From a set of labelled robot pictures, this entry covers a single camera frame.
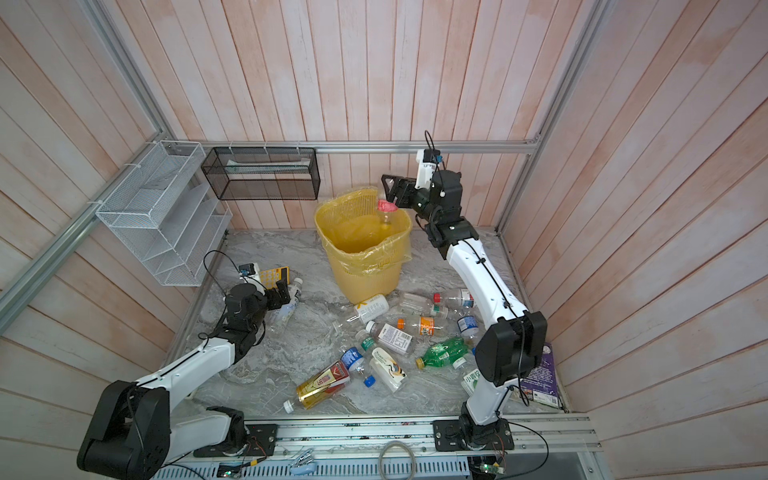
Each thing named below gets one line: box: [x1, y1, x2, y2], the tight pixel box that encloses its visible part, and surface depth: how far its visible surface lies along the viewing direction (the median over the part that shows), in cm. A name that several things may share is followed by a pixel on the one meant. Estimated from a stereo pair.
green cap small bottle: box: [355, 329, 375, 351], surface depth 88 cm
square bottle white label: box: [366, 320, 414, 355], surface depth 90 cm
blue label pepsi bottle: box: [340, 347, 365, 375], surface depth 84 cm
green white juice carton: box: [460, 368, 481, 397], surface depth 81 cm
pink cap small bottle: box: [377, 199, 399, 230], surface depth 80 cm
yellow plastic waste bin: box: [314, 188, 413, 304], surface depth 84 cm
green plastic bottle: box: [416, 337, 469, 370], surface depth 87 cm
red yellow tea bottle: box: [283, 361, 350, 414], surface depth 78 cm
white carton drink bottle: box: [369, 347, 408, 393], surface depth 81 cm
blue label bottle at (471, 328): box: [457, 315, 485, 355], surface depth 90 cm
